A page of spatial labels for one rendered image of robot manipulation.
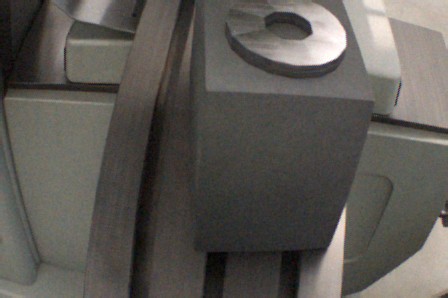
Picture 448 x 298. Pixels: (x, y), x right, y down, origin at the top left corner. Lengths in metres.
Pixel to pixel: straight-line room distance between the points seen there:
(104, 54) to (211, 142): 0.50
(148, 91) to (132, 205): 0.14
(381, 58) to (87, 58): 0.42
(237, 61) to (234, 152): 0.06
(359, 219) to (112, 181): 0.65
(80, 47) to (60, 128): 0.17
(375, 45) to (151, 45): 0.37
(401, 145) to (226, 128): 0.61
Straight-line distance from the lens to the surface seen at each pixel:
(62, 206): 1.28
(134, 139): 0.71
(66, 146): 1.14
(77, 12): 0.95
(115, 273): 0.62
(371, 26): 1.08
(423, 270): 1.83
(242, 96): 0.49
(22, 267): 1.43
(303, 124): 0.52
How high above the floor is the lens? 1.47
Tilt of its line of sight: 49 degrees down
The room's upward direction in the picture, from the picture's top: 6 degrees clockwise
